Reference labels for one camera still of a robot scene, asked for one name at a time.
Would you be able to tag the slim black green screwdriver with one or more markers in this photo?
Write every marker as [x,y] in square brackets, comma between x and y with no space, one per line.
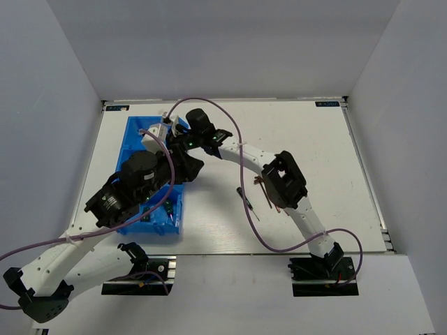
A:
[240,193]

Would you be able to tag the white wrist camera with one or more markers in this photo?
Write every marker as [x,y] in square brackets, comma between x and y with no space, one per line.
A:
[154,136]
[171,119]

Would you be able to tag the stubby dark green screwdriver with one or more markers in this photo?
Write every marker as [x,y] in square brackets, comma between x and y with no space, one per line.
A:
[146,218]

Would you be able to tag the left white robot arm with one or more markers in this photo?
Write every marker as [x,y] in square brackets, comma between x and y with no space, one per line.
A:
[46,285]

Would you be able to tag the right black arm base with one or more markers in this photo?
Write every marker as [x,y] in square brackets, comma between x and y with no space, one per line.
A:
[310,279]

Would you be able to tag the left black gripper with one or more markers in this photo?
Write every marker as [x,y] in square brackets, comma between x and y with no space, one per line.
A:
[165,157]

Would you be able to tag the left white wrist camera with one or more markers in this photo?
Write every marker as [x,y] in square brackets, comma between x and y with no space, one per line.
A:
[154,136]

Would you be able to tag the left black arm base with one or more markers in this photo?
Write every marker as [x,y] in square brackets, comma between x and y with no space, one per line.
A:
[156,278]

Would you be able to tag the table corner label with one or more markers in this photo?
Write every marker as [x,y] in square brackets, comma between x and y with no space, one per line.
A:
[117,108]
[327,103]

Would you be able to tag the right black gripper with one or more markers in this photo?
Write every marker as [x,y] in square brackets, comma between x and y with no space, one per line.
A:
[174,139]

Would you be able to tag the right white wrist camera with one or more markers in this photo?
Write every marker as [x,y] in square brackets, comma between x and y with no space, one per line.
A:
[171,119]

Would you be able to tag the stubby green screwdriver orange tip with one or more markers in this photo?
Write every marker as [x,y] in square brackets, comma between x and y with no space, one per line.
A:
[168,206]

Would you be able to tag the left table corner label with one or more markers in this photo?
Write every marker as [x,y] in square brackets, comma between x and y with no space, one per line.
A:
[117,108]

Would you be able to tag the right table corner label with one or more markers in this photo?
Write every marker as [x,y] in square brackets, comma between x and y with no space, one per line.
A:
[327,103]

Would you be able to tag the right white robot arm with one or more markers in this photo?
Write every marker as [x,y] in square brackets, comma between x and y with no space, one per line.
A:
[284,182]

